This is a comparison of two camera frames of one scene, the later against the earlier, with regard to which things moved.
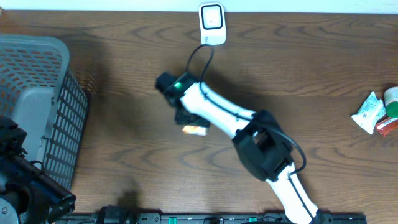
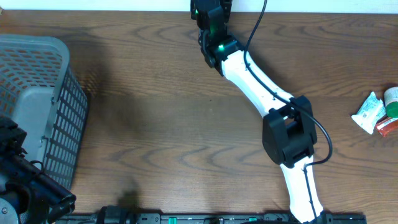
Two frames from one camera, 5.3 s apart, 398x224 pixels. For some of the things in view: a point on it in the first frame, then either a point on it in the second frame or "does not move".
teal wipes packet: [371, 111] does not move
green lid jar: [390, 98] does not move
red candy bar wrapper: [387, 126] does not move
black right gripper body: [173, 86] → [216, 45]
